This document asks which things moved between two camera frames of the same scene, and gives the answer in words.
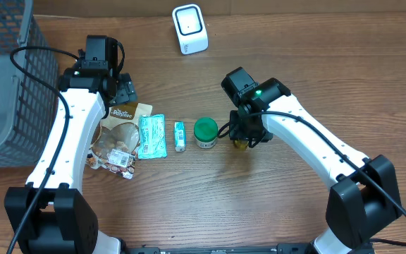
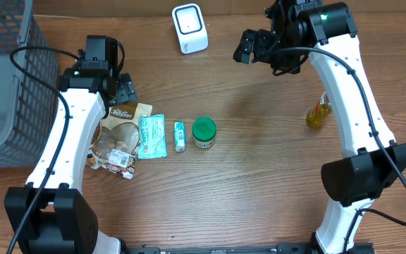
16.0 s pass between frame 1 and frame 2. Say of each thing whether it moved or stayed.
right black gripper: moved
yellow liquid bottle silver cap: moved
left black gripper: stayed
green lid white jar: stayed
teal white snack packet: stayed
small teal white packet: stayed
